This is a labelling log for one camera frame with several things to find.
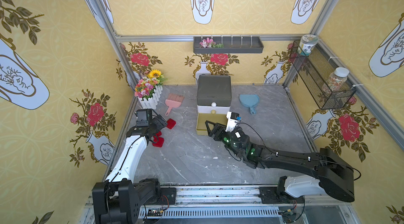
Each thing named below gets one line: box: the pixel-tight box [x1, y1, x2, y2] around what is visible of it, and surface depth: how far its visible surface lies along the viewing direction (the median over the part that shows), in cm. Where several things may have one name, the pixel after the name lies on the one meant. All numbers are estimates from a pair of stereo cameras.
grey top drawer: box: [196, 93, 232, 107], surface depth 90 cm
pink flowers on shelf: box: [199, 37, 225, 48], surface depth 89 cm
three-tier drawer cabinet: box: [196, 74, 232, 128], surface depth 94 cm
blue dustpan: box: [239, 94, 260, 116], surface depth 116 cm
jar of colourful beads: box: [323, 66, 350, 93], surface depth 67 cm
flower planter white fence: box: [134, 68, 167, 110], surface depth 102 cm
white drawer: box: [197, 105, 231, 114], surface depth 95 cm
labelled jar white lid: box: [297, 34, 319, 57], surface depth 87 cm
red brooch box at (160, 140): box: [152, 133, 165, 148], surface depth 94 cm
